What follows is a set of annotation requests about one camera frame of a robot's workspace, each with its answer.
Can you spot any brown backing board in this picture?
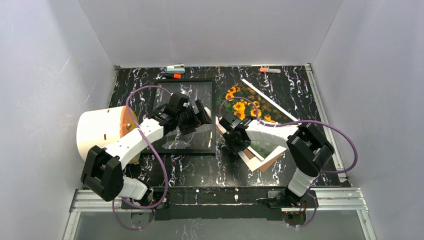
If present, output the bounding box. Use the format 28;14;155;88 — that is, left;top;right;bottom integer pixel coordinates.
238;147;285;173

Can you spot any black picture frame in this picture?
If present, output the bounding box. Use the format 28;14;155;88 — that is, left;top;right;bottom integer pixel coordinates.
152;78;216;155

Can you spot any white mat board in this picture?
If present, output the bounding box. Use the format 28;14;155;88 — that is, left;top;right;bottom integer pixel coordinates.
217;79;297;172

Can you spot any sunflower photo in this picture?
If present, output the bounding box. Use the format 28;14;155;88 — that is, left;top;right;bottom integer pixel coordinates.
215;78;299;160

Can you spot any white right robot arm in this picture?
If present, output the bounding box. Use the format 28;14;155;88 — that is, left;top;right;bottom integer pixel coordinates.
218;113;335;198

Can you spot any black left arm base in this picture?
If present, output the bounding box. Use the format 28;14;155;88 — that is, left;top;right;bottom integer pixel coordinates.
120;187;171;210

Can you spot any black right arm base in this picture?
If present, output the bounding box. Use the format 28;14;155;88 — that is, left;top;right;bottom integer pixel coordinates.
262;189;317;211

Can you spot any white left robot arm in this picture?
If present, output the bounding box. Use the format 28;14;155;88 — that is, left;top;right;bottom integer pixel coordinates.
80;92;213;202

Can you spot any black orange marker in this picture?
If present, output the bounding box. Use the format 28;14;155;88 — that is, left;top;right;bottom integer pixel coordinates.
162;73;183;79

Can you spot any orange white marker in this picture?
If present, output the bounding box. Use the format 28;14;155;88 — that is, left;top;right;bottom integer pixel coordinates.
259;67;281;74

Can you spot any white cylinder orange lid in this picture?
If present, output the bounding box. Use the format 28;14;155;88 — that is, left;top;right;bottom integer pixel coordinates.
76;105;136;161

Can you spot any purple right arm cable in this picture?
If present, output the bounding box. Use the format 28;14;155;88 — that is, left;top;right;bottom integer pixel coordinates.
217;96;359;229

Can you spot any aluminium rail frame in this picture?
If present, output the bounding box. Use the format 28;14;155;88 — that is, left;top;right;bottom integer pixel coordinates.
63;187;377;240

